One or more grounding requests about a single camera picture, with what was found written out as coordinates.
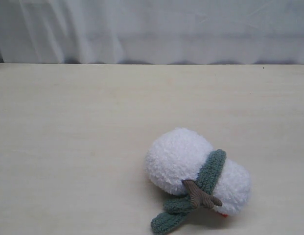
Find white plush snowman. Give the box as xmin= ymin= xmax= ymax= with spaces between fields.
xmin=145 ymin=128 xmax=251 ymax=215

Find teal fuzzy knit scarf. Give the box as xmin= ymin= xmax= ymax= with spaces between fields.
xmin=151 ymin=149 xmax=226 ymax=235

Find white curtain backdrop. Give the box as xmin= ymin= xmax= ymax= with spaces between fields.
xmin=0 ymin=0 xmax=304 ymax=64

